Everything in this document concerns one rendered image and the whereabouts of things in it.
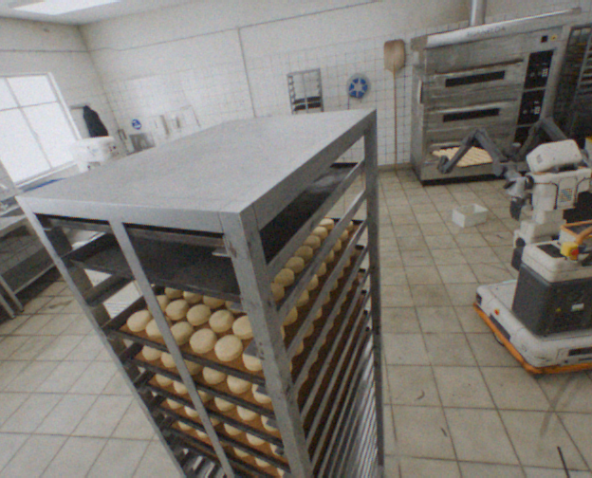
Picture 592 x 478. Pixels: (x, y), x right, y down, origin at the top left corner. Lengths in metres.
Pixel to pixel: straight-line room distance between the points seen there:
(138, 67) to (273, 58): 2.39
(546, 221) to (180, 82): 5.71
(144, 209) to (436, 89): 4.76
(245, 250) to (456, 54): 4.83
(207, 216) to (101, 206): 0.20
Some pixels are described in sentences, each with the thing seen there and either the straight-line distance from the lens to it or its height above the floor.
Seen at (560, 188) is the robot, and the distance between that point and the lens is 2.45.
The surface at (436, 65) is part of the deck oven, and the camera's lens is 5.06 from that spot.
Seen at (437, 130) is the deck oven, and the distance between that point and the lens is 5.11.
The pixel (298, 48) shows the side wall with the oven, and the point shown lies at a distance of 5.96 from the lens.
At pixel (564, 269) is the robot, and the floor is 0.78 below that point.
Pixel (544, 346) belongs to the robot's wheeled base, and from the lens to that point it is 2.50.
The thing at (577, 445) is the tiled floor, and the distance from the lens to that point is 2.49.
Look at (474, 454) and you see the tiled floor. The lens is 2.28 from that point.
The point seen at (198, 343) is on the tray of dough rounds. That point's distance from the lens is 0.68.
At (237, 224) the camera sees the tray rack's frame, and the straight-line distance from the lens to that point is 0.37.
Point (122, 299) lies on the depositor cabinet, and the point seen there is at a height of 0.49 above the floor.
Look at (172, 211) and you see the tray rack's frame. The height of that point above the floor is 1.81.
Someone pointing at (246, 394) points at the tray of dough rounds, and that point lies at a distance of 0.71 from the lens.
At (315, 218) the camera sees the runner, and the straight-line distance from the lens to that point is 0.63.
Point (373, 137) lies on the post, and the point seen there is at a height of 1.75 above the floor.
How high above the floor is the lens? 1.95
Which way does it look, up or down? 28 degrees down
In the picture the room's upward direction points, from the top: 10 degrees counter-clockwise
